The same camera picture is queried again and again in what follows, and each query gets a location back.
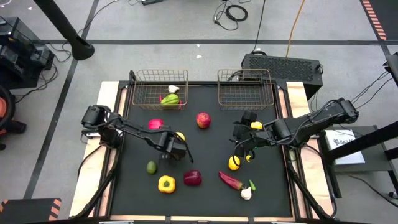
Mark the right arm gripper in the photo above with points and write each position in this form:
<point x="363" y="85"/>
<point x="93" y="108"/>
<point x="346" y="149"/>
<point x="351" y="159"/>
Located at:
<point x="252" y="137"/>

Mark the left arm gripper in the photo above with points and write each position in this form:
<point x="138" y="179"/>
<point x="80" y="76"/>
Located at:
<point x="164" y="141"/>

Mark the yellow lemon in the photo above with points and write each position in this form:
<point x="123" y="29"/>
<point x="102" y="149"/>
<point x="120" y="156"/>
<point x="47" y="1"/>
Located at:
<point x="257" y="125"/>
<point x="234" y="164"/>
<point x="181" y="135"/>

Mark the green lime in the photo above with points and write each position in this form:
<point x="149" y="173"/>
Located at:
<point x="151" y="167"/>

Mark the yellow bell pepper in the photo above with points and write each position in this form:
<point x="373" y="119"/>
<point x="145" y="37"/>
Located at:
<point x="167" y="184"/>

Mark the long red pepper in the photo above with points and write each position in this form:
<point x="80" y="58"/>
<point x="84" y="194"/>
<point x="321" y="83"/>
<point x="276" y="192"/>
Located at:
<point x="230" y="180"/>

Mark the dark red apple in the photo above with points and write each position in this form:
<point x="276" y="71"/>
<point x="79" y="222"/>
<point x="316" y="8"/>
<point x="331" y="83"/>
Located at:
<point x="192" y="178"/>

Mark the small green chili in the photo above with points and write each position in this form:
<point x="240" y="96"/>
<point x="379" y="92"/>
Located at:
<point x="252" y="184"/>

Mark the white garlic bulb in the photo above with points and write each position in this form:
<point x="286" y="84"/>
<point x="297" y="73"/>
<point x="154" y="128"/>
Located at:
<point x="246" y="193"/>
<point x="173" y="89"/>

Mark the red yellow apple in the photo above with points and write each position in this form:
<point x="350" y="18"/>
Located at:
<point x="203" y="120"/>

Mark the green chayote squash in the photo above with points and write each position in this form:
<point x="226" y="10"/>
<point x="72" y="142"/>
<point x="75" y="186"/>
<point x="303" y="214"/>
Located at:
<point x="170" y="100"/>

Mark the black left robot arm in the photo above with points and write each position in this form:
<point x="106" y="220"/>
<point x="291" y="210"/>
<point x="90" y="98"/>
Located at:
<point x="140" y="130"/>

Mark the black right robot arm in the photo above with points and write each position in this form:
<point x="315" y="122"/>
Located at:
<point x="311" y="124"/>

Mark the wooden table side board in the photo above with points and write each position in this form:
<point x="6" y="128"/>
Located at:
<point x="107" y="93"/>
<point x="298" y="99"/>

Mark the black computer case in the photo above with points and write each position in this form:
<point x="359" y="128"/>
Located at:
<point x="280" y="67"/>

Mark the black metal beam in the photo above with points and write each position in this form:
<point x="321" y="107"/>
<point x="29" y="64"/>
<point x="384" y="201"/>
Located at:
<point x="373" y="139"/>

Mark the black side table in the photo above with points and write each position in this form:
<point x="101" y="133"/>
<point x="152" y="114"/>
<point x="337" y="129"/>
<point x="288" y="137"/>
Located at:
<point x="379" y="161"/>

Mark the black mat hazard-striped edge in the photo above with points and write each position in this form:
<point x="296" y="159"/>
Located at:
<point x="385" y="15"/>
<point x="28" y="211"/>

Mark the black power strip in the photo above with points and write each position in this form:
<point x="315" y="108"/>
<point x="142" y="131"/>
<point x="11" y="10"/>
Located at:
<point x="152" y="1"/>

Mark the black pole with round base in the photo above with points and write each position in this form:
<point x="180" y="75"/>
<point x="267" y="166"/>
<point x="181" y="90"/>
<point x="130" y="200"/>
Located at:
<point x="62" y="26"/>

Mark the black orange round object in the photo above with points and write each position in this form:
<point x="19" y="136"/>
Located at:
<point x="4" y="109"/>

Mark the black equipment rack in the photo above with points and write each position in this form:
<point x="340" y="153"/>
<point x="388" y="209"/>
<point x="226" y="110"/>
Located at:
<point x="18" y="62"/>

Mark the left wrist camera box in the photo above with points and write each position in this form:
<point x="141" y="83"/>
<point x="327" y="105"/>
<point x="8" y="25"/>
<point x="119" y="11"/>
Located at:
<point x="178" y="151"/>

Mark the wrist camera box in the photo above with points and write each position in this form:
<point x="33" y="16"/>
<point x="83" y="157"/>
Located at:
<point x="178" y="151"/>
<point x="249" y="116"/>

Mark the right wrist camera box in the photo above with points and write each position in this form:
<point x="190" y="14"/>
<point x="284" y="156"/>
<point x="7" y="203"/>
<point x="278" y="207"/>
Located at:
<point x="249" y="116"/>

